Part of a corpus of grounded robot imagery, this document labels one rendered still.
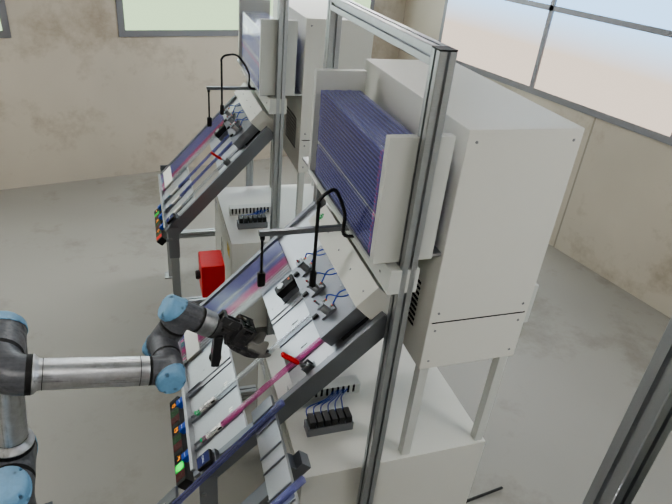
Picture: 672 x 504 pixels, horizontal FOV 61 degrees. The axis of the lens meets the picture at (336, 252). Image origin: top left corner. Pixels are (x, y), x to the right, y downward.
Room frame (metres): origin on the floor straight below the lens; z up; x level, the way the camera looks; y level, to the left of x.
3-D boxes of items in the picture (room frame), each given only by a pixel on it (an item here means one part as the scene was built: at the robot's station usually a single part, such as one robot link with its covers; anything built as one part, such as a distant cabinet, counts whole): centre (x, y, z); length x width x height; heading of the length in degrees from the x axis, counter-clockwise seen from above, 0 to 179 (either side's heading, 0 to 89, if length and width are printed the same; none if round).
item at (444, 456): (1.60, -0.15, 0.31); 0.70 x 0.65 x 0.62; 20
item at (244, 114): (2.88, 0.52, 0.66); 1.01 x 0.73 x 1.31; 110
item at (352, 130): (1.50, -0.05, 1.52); 0.51 x 0.13 x 0.27; 20
